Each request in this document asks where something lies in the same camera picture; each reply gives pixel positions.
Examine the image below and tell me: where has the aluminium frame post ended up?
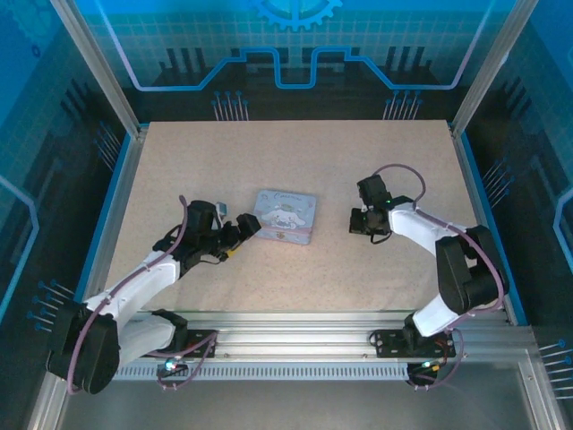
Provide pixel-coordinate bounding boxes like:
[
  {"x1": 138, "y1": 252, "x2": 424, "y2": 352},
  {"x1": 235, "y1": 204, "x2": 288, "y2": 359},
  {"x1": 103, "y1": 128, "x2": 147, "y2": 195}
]
[
  {"x1": 450, "y1": 0, "x2": 530, "y2": 138},
  {"x1": 47, "y1": 0, "x2": 145, "y2": 138}
]

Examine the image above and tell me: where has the aluminium front rail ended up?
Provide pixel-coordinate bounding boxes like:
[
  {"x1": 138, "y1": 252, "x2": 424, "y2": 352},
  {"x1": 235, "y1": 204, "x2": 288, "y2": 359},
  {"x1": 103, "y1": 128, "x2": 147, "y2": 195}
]
[{"x1": 111, "y1": 310, "x2": 535, "y2": 365}]

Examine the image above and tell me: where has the blue table edge strip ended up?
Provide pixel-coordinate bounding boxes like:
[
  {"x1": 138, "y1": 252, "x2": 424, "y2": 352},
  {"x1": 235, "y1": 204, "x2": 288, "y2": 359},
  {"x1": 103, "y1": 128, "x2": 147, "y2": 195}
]
[
  {"x1": 458, "y1": 129, "x2": 528, "y2": 327},
  {"x1": 73, "y1": 133, "x2": 136, "y2": 305}
]

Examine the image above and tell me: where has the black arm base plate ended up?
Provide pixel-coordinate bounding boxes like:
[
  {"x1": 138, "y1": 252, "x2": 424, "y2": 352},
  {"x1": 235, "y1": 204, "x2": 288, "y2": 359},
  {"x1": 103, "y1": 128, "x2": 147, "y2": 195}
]
[
  {"x1": 176, "y1": 328, "x2": 221, "y2": 360},
  {"x1": 369, "y1": 328, "x2": 467, "y2": 360}
]

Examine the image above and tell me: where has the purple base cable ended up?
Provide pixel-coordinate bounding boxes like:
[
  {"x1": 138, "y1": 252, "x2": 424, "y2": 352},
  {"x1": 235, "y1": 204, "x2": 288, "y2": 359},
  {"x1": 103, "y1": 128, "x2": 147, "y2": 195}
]
[
  {"x1": 405, "y1": 329, "x2": 467, "y2": 391},
  {"x1": 155, "y1": 331, "x2": 219, "y2": 391}
]

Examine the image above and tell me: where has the blue Cinnamoroll tin box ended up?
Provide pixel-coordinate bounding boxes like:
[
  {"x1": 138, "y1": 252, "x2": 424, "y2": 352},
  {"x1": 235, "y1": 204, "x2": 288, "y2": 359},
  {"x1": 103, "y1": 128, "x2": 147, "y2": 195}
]
[{"x1": 251, "y1": 189, "x2": 319, "y2": 246}]

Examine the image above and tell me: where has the slotted grey cable duct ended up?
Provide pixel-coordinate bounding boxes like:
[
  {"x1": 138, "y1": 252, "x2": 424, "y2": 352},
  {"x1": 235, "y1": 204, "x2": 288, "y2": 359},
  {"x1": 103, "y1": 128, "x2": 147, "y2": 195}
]
[{"x1": 114, "y1": 361, "x2": 420, "y2": 383}]

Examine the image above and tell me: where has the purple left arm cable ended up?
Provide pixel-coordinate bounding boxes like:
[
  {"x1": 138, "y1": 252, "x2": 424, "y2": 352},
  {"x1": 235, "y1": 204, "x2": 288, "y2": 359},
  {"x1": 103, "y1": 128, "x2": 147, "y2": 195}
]
[{"x1": 65, "y1": 194, "x2": 190, "y2": 396}]

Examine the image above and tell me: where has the blue printed back panel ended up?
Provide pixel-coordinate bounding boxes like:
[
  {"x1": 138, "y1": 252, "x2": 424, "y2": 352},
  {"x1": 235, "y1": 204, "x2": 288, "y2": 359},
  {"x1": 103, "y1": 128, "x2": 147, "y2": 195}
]
[{"x1": 73, "y1": 0, "x2": 511, "y2": 122}]

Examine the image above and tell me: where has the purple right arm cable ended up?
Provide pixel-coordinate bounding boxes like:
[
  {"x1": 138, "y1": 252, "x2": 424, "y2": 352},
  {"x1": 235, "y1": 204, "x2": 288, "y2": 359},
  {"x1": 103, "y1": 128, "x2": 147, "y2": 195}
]
[{"x1": 370, "y1": 163, "x2": 510, "y2": 320}]

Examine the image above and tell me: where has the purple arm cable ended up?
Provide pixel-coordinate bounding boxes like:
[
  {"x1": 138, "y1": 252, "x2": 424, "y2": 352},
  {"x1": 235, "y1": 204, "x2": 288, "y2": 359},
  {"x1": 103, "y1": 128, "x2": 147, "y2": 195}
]
[
  {"x1": 65, "y1": 194, "x2": 190, "y2": 396},
  {"x1": 370, "y1": 163, "x2": 510, "y2": 320}
]

